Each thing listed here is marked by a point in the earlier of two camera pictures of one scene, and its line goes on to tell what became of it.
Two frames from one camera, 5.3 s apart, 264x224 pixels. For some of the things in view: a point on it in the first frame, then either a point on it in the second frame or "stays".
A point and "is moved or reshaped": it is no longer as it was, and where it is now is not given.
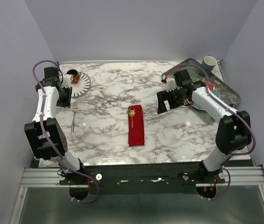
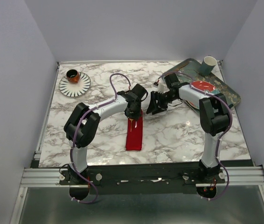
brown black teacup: x=76 y=75 stays
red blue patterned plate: x=212 y=90 stays
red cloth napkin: x=136 y=135 is moved or reshaped
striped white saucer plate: x=82 y=87 stays
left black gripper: x=66 y=102 → x=135 y=115
